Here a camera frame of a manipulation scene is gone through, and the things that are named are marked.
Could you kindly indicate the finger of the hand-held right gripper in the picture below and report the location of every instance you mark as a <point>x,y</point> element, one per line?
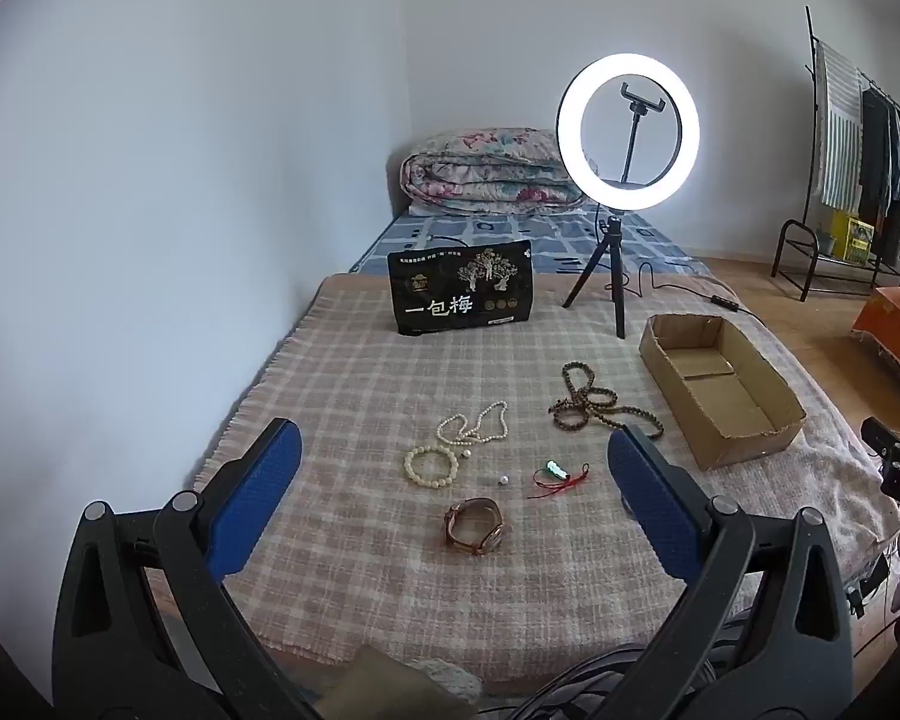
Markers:
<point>886,439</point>

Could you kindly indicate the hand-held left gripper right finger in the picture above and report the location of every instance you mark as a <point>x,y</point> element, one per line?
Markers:
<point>649,495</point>

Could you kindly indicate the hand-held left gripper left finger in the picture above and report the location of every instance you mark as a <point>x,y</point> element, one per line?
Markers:
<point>259,487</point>

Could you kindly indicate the cardboard box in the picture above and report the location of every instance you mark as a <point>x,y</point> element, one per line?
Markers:
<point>720,390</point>

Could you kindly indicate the orange cloth covered table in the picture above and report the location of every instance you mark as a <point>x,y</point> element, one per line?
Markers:
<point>896,330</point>

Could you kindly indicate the plaid beige blanket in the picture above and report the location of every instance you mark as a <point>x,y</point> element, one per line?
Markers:
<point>345,427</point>

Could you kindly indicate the yellow box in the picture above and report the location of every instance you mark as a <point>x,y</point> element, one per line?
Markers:
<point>853,236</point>

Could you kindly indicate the small green pot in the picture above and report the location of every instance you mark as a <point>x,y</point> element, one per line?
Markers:
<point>826,241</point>

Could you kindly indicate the black tripod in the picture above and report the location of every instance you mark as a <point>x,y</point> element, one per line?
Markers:
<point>613,270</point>

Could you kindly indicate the olive cloth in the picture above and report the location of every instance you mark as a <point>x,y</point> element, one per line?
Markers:
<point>382,690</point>

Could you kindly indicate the dark hanging clothes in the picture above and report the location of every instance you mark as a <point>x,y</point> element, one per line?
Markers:
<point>881,165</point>

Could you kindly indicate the black clothes rack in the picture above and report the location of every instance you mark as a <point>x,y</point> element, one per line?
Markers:
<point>810,187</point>

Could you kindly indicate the black snack bag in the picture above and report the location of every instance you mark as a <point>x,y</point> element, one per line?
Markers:
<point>457,292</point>

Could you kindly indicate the striped towel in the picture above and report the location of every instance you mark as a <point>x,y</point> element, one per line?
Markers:
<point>840,135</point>

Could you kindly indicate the blue patterned bed sheet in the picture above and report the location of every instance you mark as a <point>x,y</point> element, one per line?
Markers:
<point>495,229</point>

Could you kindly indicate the folded floral quilt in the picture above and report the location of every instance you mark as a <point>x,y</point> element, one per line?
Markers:
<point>487,172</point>

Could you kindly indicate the black phone holder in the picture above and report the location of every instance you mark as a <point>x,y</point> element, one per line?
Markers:
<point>634,131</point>

